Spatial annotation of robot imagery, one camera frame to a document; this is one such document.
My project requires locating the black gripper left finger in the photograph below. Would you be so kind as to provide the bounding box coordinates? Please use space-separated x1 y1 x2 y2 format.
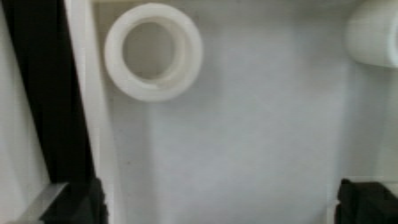
14 178 110 224

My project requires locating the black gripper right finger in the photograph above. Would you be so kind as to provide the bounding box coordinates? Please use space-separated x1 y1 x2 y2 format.
334 179 398 224

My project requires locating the white square table top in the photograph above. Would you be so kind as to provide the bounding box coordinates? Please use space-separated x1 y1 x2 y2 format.
66 0 398 224

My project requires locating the white U-shaped fence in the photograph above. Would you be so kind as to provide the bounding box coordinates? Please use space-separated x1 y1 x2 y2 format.
0 4 50 224

